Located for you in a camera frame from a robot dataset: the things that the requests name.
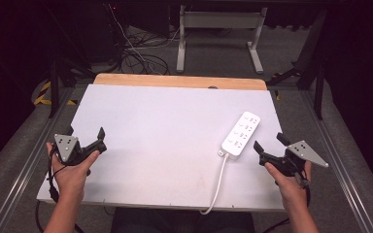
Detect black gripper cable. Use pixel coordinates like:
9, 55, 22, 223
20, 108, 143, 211
34, 149, 85, 233
261, 171, 313, 233

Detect yellow black hazard tape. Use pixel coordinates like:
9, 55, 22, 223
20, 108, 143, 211
33, 81, 78, 107

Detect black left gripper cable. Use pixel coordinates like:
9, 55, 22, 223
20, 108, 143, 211
34, 149, 85, 233

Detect white board table cover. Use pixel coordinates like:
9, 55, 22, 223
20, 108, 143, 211
36, 83, 286, 213

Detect person's right hand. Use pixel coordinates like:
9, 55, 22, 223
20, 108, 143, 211
263, 160, 313, 210

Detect black tripod stand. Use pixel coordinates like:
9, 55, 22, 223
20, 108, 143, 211
44, 6, 95, 119

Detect white power strip cable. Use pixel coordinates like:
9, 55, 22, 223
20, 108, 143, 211
199, 152, 230, 216

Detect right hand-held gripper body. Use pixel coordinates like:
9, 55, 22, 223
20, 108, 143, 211
258, 140, 330, 188

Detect white metal desk frame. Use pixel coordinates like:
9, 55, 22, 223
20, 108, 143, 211
176, 4, 269, 75

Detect black metal stand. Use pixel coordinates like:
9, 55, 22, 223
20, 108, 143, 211
266, 9, 328, 121

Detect aluminium floor rail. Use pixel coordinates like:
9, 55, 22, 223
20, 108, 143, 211
0, 86, 78, 233
300, 90, 373, 233

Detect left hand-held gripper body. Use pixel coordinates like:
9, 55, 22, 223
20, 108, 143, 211
53, 133, 108, 167

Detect person's left hand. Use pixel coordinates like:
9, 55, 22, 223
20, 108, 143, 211
46, 141, 101, 202

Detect black equipment case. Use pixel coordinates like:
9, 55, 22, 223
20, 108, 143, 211
83, 2, 126, 64

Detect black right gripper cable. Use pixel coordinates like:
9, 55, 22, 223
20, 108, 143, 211
261, 171, 313, 233

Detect black floor cables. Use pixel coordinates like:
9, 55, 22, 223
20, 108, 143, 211
119, 28, 188, 77

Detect white floor cable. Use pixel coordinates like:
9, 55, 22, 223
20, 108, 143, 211
108, 3, 183, 76

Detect white power strip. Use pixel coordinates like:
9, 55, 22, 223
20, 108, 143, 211
218, 111, 262, 160

